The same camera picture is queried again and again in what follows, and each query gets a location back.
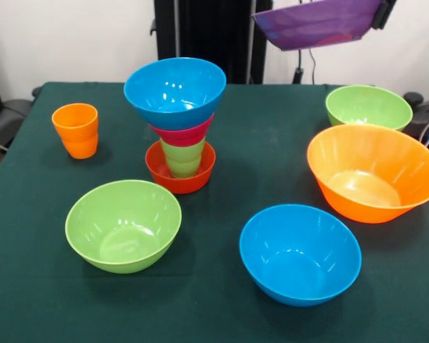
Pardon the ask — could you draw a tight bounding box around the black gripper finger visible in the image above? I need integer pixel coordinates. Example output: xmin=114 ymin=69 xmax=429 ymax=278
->
xmin=372 ymin=0 xmax=398 ymax=31

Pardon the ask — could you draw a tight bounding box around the purple plastic bowl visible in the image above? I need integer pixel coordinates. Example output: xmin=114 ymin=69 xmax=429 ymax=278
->
xmin=251 ymin=0 xmax=384 ymax=52

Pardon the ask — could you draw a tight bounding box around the large orange plastic bowl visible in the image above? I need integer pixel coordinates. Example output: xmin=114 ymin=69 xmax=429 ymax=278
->
xmin=306 ymin=124 xmax=429 ymax=225

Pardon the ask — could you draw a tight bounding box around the blue plastic bowl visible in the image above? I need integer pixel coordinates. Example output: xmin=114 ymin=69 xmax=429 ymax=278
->
xmin=123 ymin=57 xmax=227 ymax=131
xmin=239 ymin=204 xmax=363 ymax=308

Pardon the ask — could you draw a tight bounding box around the pink plastic bowl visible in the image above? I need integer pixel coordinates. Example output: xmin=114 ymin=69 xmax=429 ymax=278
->
xmin=148 ymin=113 xmax=215 ymax=148

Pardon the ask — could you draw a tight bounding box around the green plastic cup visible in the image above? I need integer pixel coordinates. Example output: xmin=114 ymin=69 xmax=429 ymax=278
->
xmin=159 ymin=136 xmax=207 ymax=179

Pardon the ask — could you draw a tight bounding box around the red plastic bowl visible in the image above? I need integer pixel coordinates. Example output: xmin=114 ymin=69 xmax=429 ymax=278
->
xmin=144 ymin=139 xmax=217 ymax=195

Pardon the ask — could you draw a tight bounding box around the green plastic bowl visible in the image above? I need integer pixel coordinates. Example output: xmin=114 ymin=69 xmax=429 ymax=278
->
xmin=325 ymin=84 xmax=414 ymax=132
xmin=64 ymin=179 xmax=183 ymax=275

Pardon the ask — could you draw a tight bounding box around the black office chair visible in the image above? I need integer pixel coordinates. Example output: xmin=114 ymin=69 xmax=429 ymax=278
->
xmin=402 ymin=91 xmax=429 ymax=149
xmin=0 ymin=85 xmax=44 ymax=154

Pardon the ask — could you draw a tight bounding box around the orange plastic cup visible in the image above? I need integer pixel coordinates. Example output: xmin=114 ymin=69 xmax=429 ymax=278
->
xmin=51 ymin=102 xmax=99 ymax=160

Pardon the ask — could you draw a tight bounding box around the dark green tablecloth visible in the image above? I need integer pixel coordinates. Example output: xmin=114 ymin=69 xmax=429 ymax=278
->
xmin=0 ymin=81 xmax=429 ymax=343

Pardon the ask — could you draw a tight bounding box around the black wall cable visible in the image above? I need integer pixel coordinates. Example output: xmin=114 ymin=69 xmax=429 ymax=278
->
xmin=292 ymin=48 xmax=317 ymax=85

